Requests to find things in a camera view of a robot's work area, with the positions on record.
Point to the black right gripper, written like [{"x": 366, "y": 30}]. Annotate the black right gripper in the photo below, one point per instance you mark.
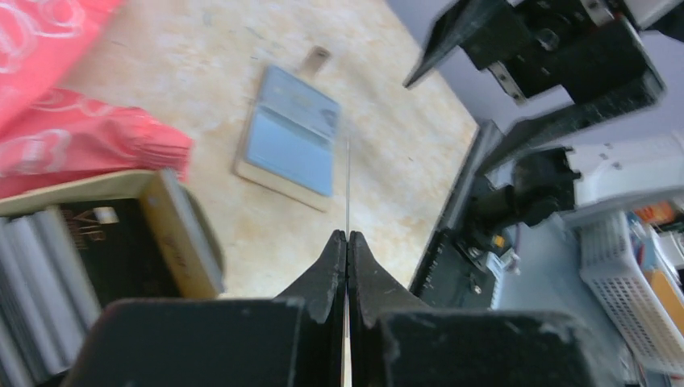
[{"x": 585, "y": 47}]

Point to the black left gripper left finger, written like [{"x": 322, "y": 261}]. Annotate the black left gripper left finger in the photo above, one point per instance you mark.
[{"x": 294, "y": 339}]

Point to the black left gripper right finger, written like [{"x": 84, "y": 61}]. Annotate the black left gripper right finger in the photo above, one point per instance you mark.
[{"x": 398, "y": 340}]

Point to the gold card tin box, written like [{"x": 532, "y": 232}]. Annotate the gold card tin box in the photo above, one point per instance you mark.
[{"x": 176, "y": 220}]

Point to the beige blue card holder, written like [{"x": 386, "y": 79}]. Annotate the beige blue card holder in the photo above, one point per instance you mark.
[{"x": 289, "y": 141}]

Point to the thin credit card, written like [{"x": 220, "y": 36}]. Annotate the thin credit card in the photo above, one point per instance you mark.
[{"x": 348, "y": 185}]

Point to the cards in tin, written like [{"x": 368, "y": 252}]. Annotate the cards in tin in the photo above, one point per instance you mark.
[{"x": 61, "y": 266}]

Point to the white perforated plastic basket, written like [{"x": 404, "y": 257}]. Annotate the white perforated plastic basket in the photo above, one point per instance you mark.
[{"x": 609, "y": 267}]

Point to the pink patterned cloth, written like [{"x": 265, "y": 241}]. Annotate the pink patterned cloth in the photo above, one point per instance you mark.
[{"x": 51, "y": 135}]

